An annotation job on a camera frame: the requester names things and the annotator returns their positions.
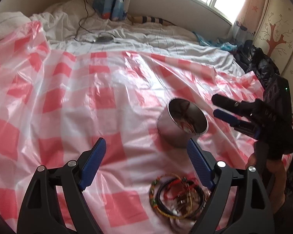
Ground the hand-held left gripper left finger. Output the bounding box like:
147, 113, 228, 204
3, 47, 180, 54
17, 137, 106, 234

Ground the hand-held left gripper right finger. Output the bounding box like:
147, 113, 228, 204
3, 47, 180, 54
186, 138, 276, 234

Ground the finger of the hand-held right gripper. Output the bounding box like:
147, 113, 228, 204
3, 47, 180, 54
213, 109, 260, 138
211, 94, 263, 117

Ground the red cord bracelet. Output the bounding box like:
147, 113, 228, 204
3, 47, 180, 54
161, 176, 199, 200

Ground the round metal tin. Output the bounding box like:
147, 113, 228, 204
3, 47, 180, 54
157, 98, 208, 149

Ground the pile of woven bracelets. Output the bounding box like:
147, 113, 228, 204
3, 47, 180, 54
156, 179, 205, 220

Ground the rainbow woven bracelet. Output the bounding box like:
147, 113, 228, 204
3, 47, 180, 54
149, 174, 186, 218

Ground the person's right forearm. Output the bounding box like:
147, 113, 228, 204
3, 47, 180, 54
266, 160, 288, 225

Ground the person's right hand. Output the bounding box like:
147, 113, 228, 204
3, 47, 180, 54
245, 153, 258, 174

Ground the red white checked plastic sheet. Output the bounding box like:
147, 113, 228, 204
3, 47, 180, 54
0, 21, 293, 234

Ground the blue plastic bag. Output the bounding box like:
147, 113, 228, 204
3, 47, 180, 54
194, 32, 236, 51

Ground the pink printed curtain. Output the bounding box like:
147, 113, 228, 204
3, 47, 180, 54
232, 0, 271, 44

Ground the wardrobe with tree print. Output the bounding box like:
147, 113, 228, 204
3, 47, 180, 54
253, 0, 293, 83

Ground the white bed sheet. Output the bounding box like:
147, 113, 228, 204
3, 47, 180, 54
0, 0, 246, 75

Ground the black tan striped cloth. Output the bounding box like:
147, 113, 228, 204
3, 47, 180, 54
127, 15, 176, 26

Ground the round grey device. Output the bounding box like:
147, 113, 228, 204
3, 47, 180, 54
94, 36, 114, 44

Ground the black cable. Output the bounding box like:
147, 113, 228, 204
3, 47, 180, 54
74, 0, 118, 44

